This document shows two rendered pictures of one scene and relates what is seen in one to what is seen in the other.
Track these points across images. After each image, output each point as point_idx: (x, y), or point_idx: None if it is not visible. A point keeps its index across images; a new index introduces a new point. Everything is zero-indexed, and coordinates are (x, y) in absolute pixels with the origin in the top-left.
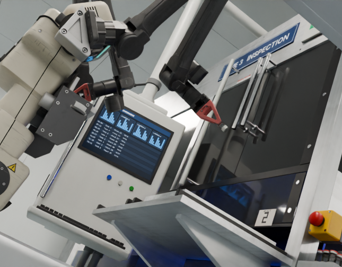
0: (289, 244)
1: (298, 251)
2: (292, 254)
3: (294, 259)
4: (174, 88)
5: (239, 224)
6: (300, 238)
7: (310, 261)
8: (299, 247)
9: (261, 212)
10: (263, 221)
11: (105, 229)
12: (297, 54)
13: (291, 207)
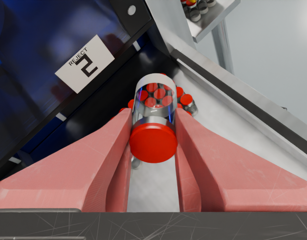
0: (171, 39)
1: (189, 32)
2: (183, 42)
3: (189, 43)
4: None
5: (252, 102)
6: (182, 19)
7: (212, 23)
8: (188, 27)
9: (66, 70)
10: (89, 72)
11: None
12: None
13: (130, 4)
